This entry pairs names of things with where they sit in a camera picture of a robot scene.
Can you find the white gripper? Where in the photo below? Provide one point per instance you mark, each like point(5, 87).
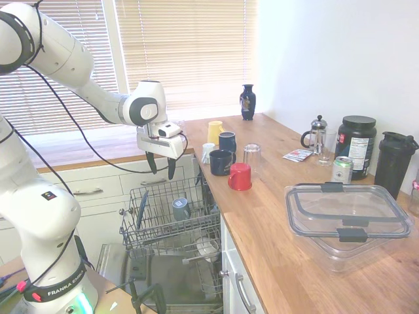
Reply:
point(163, 147)

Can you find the grey-blue mug with label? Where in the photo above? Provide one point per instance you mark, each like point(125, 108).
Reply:
point(180, 211)

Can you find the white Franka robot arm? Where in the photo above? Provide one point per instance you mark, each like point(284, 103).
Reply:
point(59, 59)

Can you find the small white mug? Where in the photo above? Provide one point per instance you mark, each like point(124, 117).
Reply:
point(207, 152)

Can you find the navy enamel mug with print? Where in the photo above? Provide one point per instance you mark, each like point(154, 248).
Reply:
point(221, 163)

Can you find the yellow mug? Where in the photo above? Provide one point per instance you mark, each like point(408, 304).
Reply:
point(214, 132)

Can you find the dark ribbed mug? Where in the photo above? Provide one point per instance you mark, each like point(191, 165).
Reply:
point(227, 142)

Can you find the red mug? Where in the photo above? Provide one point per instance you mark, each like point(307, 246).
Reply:
point(240, 178)

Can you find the steel dishwasher door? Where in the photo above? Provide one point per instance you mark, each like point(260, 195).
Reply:
point(176, 281)

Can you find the dark blue plate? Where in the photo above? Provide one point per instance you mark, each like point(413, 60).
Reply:
point(142, 209)

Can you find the white cabinet with drawers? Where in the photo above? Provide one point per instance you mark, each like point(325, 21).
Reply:
point(98, 209)

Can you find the clear drinking glass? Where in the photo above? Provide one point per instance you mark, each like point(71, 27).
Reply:
point(328, 150)
point(252, 157)

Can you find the white bowl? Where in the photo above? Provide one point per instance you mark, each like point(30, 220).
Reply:
point(206, 247)

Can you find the dark blue painted vase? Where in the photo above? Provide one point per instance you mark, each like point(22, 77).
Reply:
point(247, 104)

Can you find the beige window blind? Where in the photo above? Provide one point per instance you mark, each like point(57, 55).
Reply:
point(98, 39)
point(183, 49)

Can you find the round metal cabinet knob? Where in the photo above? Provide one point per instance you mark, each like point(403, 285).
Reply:
point(224, 273)

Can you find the black screw clamp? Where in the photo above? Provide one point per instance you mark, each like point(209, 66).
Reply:
point(154, 297)

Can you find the red white sachets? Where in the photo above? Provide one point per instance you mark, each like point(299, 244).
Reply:
point(298, 155)

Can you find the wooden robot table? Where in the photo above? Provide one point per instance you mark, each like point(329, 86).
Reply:
point(108, 297)

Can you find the white cabinet with knob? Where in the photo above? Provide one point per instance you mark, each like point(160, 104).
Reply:
point(234, 294)

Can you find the green white drink can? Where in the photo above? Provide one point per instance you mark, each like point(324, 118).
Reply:
point(342, 170)

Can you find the clear plastic lidded container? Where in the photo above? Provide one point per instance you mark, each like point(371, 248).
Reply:
point(347, 222)

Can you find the black shaker bottle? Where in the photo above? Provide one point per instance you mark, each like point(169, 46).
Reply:
point(391, 163)

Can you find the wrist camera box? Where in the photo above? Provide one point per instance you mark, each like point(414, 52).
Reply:
point(168, 130)

